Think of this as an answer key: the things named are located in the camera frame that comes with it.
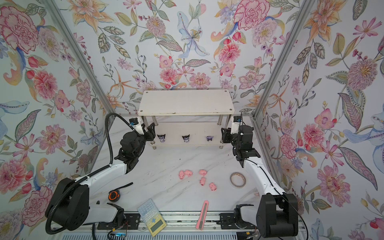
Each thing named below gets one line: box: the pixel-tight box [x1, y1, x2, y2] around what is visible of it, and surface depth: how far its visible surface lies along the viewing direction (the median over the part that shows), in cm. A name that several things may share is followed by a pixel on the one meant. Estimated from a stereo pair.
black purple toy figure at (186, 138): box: [182, 134, 190, 143], surface depth 97 cm
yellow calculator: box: [137, 198, 167, 237], surface depth 76 cm
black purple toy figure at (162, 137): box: [157, 134, 166, 143], surface depth 96 cm
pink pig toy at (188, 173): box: [184, 170, 193, 177], surface depth 90 cm
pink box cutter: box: [195, 200, 209, 231], surface depth 77 cm
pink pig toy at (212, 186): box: [209, 182, 217, 191], surface depth 86 cm
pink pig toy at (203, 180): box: [200, 177, 206, 186], surface depth 87 cm
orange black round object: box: [108, 182, 134, 202], surface depth 82 cm
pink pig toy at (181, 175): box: [178, 170, 185, 180], surface depth 90 cm
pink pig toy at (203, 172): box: [199, 169, 208, 177], surface depth 91 cm
